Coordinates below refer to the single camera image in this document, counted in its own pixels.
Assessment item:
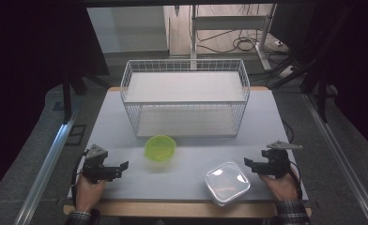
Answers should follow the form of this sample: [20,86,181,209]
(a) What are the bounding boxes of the clear square container with lid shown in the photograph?
[203,160,252,208]

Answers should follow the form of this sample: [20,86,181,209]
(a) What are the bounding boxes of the dark floor grate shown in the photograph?
[65,124,87,146]

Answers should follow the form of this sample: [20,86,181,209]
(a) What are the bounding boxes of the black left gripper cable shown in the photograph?
[70,149,90,208]

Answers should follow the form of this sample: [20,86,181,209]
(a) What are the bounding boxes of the white power strip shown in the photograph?
[278,65,298,79]

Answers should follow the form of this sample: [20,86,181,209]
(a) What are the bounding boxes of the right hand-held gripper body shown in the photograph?
[256,140,304,180]

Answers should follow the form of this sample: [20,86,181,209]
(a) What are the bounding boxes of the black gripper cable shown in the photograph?
[70,149,90,208]
[285,158,304,201]

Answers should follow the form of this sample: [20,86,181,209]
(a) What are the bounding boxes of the white wire basket rack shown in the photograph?
[119,58,252,139]

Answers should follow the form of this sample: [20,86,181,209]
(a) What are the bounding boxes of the silver metal rail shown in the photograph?
[13,109,80,225]
[301,93,368,225]

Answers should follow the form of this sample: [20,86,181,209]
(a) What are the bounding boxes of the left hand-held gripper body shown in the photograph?
[81,143,117,185]

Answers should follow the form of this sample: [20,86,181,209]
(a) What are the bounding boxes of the white metal desk frame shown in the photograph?
[189,3,279,72]

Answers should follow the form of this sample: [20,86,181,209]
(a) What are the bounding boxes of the person's right hand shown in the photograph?
[258,168,299,202]

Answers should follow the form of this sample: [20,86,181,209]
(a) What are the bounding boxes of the black metal stand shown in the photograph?
[61,73,89,125]
[300,69,330,124]

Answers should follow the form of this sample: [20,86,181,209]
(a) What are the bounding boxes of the black floor cables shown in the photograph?
[194,28,299,83]

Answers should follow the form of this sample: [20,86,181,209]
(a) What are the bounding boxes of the person's left hand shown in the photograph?
[74,173,107,214]

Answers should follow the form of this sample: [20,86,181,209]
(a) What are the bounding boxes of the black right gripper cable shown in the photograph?
[285,158,304,201]

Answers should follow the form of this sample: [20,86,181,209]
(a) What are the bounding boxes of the clear container with green lid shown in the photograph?
[144,134,177,172]

